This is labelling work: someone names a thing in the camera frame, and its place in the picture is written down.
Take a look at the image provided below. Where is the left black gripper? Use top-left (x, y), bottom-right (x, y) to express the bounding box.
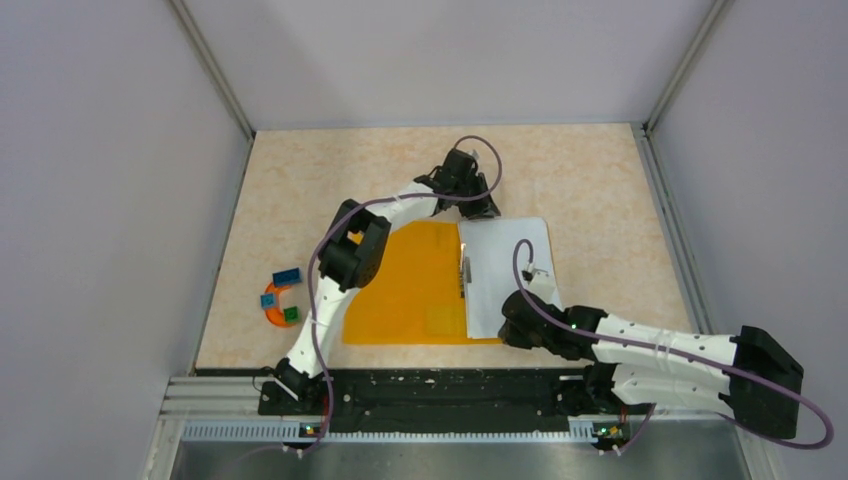
top-left (452, 172), bottom-right (499, 220)

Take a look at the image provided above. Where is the white paper sheet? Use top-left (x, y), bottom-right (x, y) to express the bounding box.
top-left (458, 217), bottom-right (563, 340)

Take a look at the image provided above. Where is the metal folder clip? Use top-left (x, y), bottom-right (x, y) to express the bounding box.
top-left (459, 242), bottom-right (471, 299)

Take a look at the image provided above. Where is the orange plastic folder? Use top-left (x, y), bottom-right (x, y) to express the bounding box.
top-left (342, 221), bottom-right (499, 346)

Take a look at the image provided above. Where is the dark blue toy block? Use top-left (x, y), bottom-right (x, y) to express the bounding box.
top-left (272, 267), bottom-right (302, 288)

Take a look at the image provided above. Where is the orange curved toy block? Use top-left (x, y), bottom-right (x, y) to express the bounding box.
top-left (261, 282), bottom-right (301, 328)

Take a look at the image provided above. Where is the light blue toy cube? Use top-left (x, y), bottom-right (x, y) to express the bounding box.
top-left (260, 292), bottom-right (278, 311)

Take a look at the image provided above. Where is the green toy cube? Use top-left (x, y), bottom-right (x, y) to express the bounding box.
top-left (282, 306), bottom-right (300, 324)

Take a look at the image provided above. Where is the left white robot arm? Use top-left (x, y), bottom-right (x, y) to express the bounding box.
top-left (273, 146), bottom-right (503, 414)

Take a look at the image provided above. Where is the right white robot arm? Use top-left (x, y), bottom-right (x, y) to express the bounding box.
top-left (498, 289), bottom-right (804, 440)

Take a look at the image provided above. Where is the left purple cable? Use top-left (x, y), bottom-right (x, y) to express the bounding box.
top-left (309, 135), bottom-right (505, 457)

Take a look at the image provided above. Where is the purple cable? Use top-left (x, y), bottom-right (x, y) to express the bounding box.
top-left (511, 239), bottom-right (835, 457)
top-left (309, 135), bottom-right (505, 457)

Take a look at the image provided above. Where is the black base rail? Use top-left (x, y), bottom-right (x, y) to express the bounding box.
top-left (258, 368), bottom-right (648, 433)

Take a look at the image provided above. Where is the white slotted cable duct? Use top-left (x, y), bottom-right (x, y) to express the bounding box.
top-left (181, 420), bottom-right (597, 444)

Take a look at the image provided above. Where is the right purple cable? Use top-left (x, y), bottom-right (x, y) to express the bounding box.
top-left (511, 239), bottom-right (835, 457)

